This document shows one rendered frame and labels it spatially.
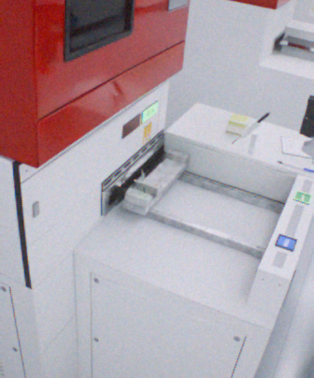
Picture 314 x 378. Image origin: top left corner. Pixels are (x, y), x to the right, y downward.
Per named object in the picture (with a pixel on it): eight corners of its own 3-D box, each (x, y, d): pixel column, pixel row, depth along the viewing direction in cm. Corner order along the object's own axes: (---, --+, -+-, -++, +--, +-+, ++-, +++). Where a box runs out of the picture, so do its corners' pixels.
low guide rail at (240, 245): (123, 209, 158) (123, 201, 156) (126, 206, 159) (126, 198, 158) (264, 259, 141) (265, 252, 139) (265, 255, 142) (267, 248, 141)
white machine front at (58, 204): (25, 286, 122) (11, 162, 102) (155, 161, 186) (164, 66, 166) (34, 291, 121) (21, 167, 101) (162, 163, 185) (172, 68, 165)
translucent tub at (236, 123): (224, 134, 180) (227, 119, 176) (229, 127, 186) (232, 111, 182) (243, 139, 178) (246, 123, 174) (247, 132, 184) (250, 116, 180)
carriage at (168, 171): (122, 208, 153) (123, 200, 151) (169, 161, 181) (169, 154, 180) (144, 216, 150) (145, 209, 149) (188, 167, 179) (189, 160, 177)
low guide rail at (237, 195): (158, 173, 179) (159, 167, 177) (160, 170, 180) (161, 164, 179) (282, 214, 162) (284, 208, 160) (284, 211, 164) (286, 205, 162)
